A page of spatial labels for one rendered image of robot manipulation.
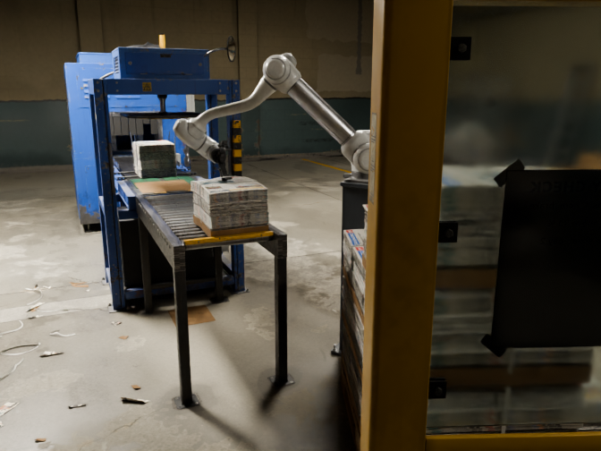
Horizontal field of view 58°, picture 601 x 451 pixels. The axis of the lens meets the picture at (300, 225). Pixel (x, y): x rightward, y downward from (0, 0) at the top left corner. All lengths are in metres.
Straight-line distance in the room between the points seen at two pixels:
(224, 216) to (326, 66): 10.09
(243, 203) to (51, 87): 8.85
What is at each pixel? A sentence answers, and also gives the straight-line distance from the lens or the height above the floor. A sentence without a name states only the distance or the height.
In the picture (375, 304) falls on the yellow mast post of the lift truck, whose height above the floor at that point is 1.17.
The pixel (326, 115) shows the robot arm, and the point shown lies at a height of 1.36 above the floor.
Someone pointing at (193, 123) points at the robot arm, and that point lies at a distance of 2.88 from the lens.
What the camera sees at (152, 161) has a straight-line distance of 4.52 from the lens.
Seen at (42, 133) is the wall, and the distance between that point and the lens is 11.19.
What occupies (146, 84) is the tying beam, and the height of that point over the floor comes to 1.51.
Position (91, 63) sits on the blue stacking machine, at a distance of 6.04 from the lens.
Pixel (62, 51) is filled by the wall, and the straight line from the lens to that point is 11.19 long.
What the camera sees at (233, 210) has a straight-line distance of 2.53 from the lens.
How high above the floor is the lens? 1.47
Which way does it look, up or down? 14 degrees down
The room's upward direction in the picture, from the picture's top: straight up
